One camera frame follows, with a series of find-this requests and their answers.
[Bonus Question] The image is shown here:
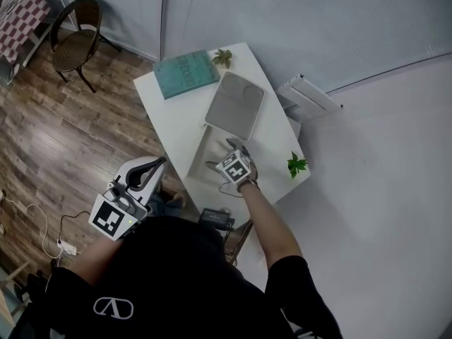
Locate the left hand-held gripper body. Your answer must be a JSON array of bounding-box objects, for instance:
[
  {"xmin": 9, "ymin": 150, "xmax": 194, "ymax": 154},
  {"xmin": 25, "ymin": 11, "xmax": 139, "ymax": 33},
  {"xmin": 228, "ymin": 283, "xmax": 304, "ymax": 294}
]
[{"xmin": 88, "ymin": 180, "xmax": 151, "ymax": 242}]

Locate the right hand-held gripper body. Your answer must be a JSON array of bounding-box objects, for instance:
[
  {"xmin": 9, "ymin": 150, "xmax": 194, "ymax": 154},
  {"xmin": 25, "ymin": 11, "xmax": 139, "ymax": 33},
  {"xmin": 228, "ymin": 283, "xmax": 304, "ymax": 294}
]
[{"xmin": 215, "ymin": 145, "xmax": 258, "ymax": 186}]

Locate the person's left forearm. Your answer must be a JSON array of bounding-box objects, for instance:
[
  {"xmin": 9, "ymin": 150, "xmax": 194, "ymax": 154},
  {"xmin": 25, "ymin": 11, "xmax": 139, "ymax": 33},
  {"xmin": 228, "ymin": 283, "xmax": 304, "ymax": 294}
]
[{"xmin": 70, "ymin": 237, "xmax": 123, "ymax": 287}]

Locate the person's right forearm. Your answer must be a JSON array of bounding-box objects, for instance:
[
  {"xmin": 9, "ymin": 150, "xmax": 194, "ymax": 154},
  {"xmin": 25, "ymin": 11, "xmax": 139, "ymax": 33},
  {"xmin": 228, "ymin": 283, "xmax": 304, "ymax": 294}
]
[{"xmin": 238, "ymin": 182, "xmax": 305, "ymax": 292}]

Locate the black power adapter brick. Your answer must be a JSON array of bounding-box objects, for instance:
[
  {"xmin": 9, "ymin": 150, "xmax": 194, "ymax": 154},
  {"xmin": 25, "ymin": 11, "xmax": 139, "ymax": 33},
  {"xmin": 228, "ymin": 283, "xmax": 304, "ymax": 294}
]
[{"xmin": 199, "ymin": 207, "xmax": 237, "ymax": 231}]

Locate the white power strip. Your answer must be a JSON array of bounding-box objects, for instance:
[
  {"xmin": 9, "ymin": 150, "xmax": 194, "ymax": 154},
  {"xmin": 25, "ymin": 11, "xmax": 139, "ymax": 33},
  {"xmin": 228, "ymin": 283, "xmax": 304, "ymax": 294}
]
[{"xmin": 56, "ymin": 239, "xmax": 78, "ymax": 256}]

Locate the small green potted plant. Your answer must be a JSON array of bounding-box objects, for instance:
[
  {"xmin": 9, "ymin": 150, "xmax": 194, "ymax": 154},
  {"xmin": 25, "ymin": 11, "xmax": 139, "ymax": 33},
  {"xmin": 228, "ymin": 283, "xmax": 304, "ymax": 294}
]
[{"xmin": 286, "ymin": 150, "xmax": 309, "ymax": 180}]

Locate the white table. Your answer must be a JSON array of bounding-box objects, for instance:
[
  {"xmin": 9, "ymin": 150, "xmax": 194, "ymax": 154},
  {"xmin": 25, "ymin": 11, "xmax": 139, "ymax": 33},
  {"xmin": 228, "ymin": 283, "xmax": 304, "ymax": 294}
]
[{"xmin": 133, "ymin": 42, "xmax": 311, "ymax": 264}]

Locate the white slatted chair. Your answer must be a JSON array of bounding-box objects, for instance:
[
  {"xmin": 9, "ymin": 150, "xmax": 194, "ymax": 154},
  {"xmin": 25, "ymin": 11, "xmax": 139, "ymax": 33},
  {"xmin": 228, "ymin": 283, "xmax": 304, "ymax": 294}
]
[{"xmin": 277, "ymin": 73, "xmax": 345, "ymax": 144}]

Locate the teal book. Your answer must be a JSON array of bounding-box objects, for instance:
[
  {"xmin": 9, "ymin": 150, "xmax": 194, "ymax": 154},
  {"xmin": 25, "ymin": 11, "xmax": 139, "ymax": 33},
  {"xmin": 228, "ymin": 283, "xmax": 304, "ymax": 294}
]
[{"xmin": 152, "ymin": 49, "xmax": 221, "ymax": 101}]

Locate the small variegated potted plant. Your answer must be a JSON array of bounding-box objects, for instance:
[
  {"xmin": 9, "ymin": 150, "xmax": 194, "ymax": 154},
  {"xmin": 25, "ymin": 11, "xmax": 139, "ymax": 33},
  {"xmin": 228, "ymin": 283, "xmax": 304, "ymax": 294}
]
[{"xmin": 210, "ymin": 48, "xmax": 233, "ymax": 70}]

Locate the person's black shirt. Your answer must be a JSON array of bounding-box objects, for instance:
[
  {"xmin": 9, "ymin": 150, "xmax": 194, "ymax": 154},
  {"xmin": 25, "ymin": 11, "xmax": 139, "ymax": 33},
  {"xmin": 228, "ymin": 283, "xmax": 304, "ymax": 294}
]
[{"xmin": 13, "ymin": 215, "xmax": 343, "ymax": 339}]

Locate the black round-back chair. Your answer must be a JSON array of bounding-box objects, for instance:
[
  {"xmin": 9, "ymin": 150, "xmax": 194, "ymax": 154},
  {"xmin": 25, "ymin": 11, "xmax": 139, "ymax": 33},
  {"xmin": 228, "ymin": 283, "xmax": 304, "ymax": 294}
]
[{"xmin": 49, "ymin": 0, "xmax": 121, "ymax": 95}]

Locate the checkered cloth covered table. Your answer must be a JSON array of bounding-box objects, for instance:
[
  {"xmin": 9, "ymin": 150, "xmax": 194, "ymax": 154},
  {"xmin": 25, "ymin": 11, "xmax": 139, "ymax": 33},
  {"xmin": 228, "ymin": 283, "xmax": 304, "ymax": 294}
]
[{"xmin": 0, "ymin": 0, "xmax": 52, "ymax": 85}]

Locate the black cable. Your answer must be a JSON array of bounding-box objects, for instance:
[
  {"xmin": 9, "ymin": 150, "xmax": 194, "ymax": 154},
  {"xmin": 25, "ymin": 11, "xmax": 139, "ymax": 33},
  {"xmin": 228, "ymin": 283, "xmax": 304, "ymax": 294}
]
[{"xmin": 59, "ymin": 210, "xmax": 93, "ymax": 242}]

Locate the white cable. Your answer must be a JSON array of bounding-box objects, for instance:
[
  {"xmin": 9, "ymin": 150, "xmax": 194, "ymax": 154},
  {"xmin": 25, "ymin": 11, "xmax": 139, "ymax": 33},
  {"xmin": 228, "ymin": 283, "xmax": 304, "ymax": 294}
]
[{"xmin": 2, "ymin": 198, "xmax": 61, "ymax": 258}]

